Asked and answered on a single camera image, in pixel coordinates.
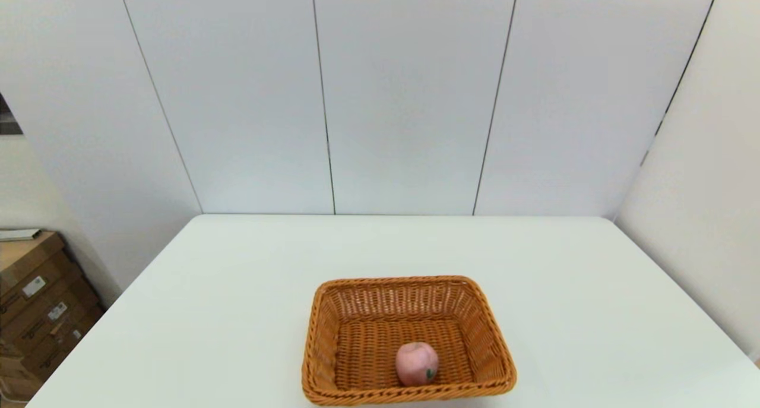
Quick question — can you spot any orange woven wicker basket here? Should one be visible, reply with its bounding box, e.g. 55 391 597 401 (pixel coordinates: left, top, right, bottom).
301 276 518 406

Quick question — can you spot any pink toy peach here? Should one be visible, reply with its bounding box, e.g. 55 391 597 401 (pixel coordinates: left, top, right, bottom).
395 341 440 387

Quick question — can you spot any brown cardboard box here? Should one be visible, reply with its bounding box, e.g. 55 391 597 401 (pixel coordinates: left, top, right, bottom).
0 231 84 314
0 277 102 344
0 360 43 404
0 313 106 382

